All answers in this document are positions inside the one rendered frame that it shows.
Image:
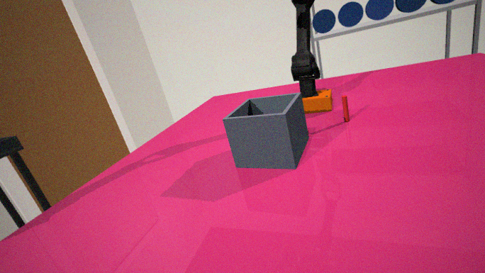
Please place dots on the red cylinder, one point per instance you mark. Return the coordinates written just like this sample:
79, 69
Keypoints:
345, 109

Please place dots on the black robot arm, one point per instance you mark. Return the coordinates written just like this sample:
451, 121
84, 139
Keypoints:
303, 62

